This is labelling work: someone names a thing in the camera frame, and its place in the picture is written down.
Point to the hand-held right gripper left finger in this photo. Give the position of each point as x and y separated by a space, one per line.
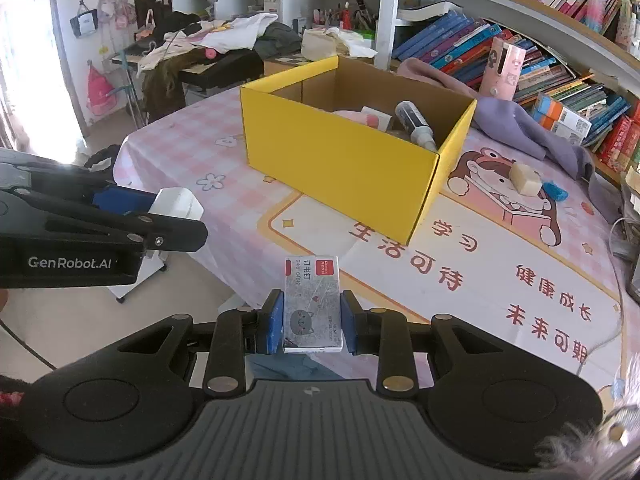
274 322

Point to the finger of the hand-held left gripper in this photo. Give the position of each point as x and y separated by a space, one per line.
75 225
120 199

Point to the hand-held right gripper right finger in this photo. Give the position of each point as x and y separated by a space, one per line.
348 325

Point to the grey staple box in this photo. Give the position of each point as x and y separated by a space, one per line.
312 305

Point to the small white plastic item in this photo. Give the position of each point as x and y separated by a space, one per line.
177 202

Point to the yellow cardboard box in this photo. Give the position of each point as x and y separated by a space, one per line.
340 170

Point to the pink pig plush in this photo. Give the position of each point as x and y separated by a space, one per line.
352 116

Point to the small white box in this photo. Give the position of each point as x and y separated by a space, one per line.
376 115

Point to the black glue bottle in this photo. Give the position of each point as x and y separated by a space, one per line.
412 120

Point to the white rolling cart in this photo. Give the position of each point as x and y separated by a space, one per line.
150 272

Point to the dark brown garment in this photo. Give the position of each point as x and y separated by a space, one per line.
162 85

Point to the navy tote bag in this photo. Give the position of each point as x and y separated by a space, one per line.
82 22

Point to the pink hanging bag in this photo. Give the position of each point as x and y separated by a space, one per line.
120 12

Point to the white clothes pile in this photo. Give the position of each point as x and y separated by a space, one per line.
225 35

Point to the wooden box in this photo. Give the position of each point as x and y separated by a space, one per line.
285 66

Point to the cream eraser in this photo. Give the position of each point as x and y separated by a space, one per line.
525 179

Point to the small blue item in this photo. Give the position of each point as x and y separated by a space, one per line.
555 191

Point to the cream tissue box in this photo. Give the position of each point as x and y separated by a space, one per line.
325 45

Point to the purple cloth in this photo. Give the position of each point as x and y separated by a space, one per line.
515 125

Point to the fuzzy pink grey garment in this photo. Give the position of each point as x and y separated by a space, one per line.
590 440

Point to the white orange carton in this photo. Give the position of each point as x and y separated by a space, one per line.
560 117

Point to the pink cylindrical holder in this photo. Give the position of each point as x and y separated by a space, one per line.
502 67

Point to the row of blue books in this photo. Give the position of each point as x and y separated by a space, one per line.
460 40

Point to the row of red books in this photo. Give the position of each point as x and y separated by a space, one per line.
620 142

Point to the pink gradient bottle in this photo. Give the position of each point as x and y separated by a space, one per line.
596 5

